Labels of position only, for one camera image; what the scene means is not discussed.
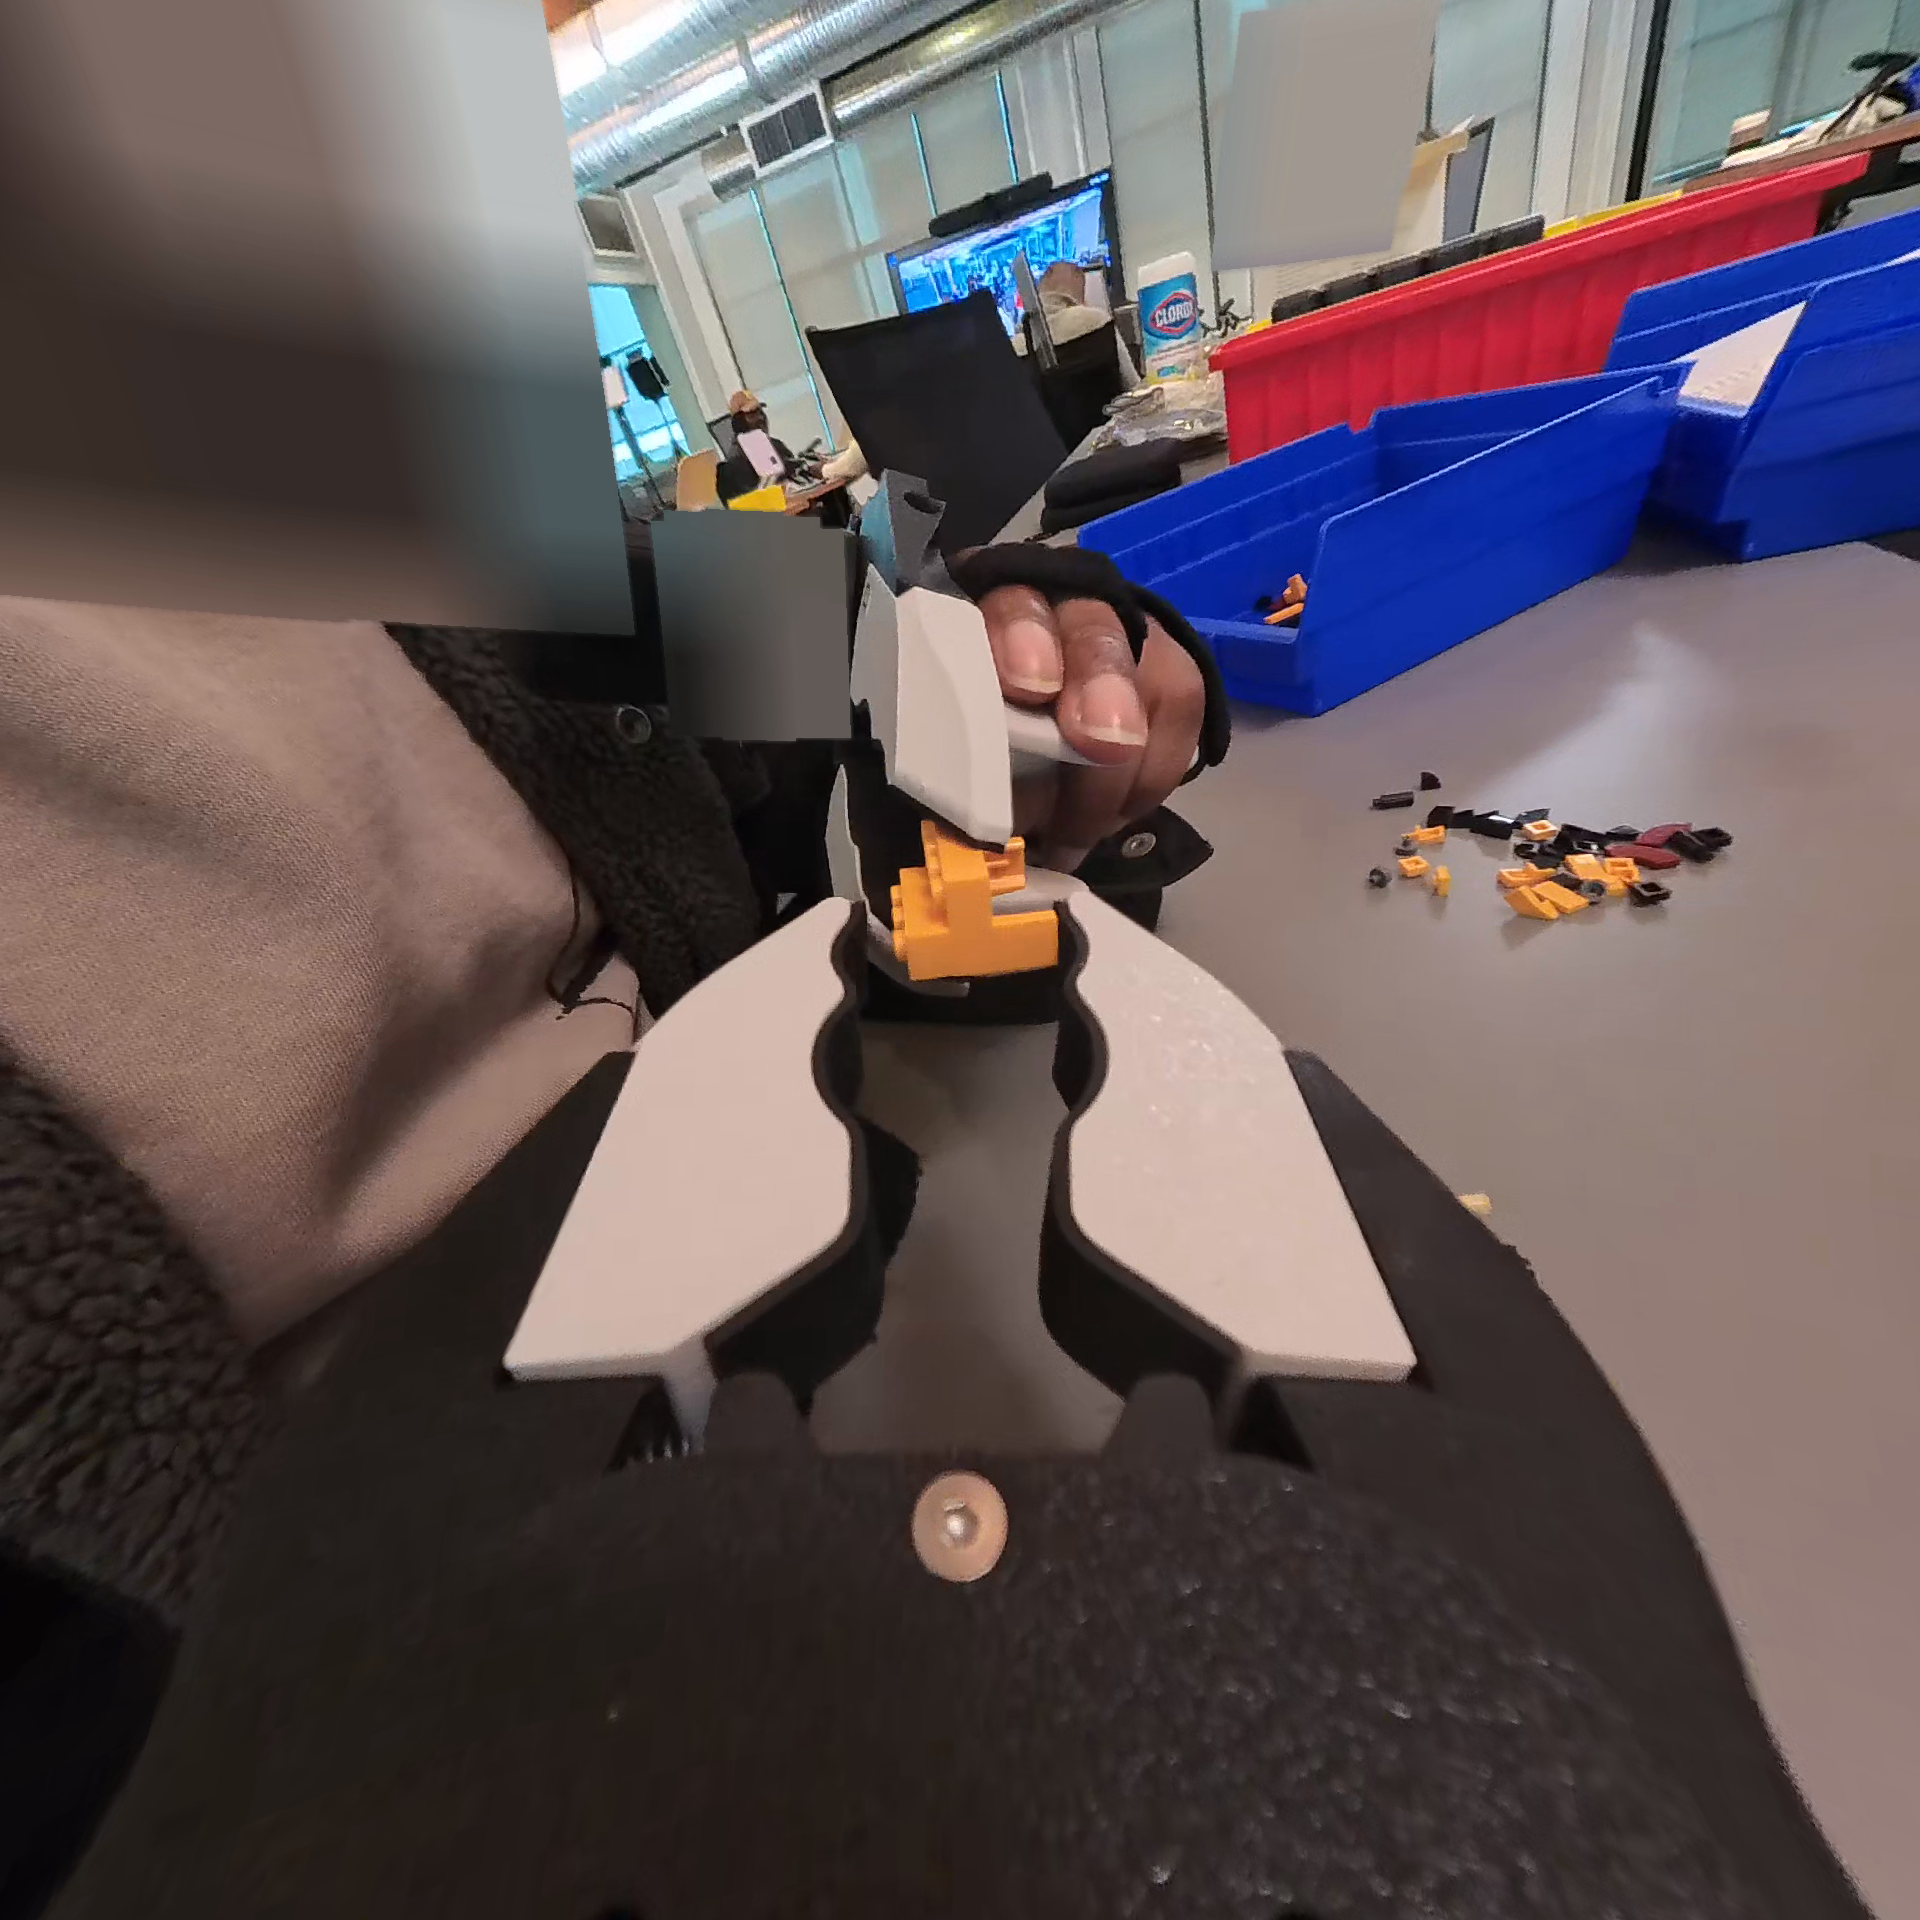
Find pile of small toy bricks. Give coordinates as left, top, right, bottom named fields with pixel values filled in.
left=1363, top=768, right=1740, bottom=923

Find person's black fleece jacket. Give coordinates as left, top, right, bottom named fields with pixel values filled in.
left=0, top=621, right=781, bottom=1653

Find orange toy brick assembly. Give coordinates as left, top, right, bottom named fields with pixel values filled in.
left=887, top=821, right=1060, bottom=985

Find white paper sheet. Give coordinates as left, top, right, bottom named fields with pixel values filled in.
left=1678, top=300, right=1807, bottom=413

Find grey desk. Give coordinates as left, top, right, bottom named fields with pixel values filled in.
left=815, top=434, right=1920, bottom=1920

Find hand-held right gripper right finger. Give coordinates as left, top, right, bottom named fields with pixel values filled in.
left=1039, top=885, right=1422, bottom=1404

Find silver ventilation duct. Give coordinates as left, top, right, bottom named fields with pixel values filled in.
left=562, top=0, right=1249, bottom=197

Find person's beige hoodie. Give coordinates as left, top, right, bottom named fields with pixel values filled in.
left=0, top=593, right=647, bottom=1353

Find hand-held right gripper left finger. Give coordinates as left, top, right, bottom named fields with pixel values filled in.
left=503, top=896, right=922, bottom=1443

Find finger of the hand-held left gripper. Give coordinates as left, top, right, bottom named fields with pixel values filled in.
left=851, top=567, right=1022, bottom=845
left=823, top=773, right=903, bottom=940

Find person's left hand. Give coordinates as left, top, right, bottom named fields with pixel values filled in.
left=949, top=544, right=1235, bottom=873

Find black mesh chair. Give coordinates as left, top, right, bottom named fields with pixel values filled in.
left=804, top=289, right=1070, bottom=557

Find red plastic bin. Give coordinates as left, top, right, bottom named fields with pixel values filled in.
left=1206, top=151, right=1869, bottom=466

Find flat screen monitor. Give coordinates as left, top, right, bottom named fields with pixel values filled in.
left=884, top=168, right=1124, bottom=319

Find nested blue plastic bins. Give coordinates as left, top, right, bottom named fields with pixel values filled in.
left=1604, top=211, right=1920, bottom=564

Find blue plastic bin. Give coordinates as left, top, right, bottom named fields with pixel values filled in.
left=1076, top=364, right=1689, bottom=721

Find black soft case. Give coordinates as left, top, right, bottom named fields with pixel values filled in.
left=1039, top=442, right=1187, bottom=535

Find white wipes canister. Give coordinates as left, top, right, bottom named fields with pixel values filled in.
left=1137, top=256, right=1214, bottom=384

